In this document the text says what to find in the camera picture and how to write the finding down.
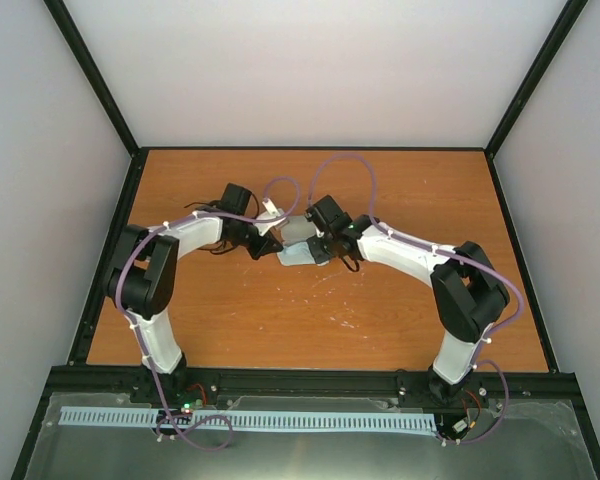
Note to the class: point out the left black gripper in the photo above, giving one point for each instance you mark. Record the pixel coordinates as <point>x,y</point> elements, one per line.
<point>265,247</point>

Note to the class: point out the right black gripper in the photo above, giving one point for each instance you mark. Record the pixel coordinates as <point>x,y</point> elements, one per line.
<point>318,255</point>

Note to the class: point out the light blue cleaning cloth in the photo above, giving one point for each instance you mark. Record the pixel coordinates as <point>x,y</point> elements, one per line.
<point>297,254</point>

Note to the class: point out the pink glasses case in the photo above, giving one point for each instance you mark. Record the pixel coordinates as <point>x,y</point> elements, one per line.
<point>296,229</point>

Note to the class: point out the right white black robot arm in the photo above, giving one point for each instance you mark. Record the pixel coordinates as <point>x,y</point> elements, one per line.
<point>469,298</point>

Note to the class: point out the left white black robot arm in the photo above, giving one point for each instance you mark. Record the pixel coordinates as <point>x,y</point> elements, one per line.
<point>141,275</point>

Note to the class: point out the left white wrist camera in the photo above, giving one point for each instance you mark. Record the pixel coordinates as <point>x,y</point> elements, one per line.
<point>271,217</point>

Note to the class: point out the black thin-frame sunglasses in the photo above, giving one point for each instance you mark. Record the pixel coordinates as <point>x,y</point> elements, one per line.
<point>221,247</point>

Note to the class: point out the light blue slotted cable duct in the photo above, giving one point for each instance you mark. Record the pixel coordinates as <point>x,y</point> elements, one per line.
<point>259,421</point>

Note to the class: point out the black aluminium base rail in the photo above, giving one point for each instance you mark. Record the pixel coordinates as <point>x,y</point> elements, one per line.
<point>218,386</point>

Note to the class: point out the left black frame post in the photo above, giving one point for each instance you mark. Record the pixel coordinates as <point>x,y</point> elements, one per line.
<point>78,47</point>

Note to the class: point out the black frame post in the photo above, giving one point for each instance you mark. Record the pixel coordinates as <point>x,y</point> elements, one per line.
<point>553,42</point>
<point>78,47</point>

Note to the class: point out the right black frame post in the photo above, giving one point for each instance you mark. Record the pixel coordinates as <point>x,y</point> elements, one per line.
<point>553,42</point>

